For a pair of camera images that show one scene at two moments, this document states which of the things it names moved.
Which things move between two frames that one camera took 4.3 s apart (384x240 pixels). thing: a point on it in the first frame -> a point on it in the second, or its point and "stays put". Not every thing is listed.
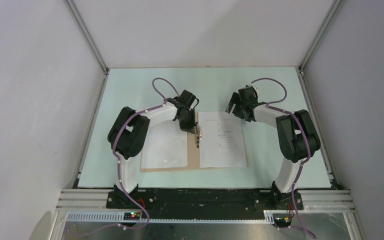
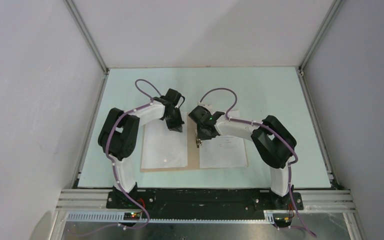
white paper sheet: (222, 144) stays put
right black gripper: (235, 99) -> (202, 136)
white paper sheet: (166, 146) stays put
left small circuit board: (131, 216) stays put
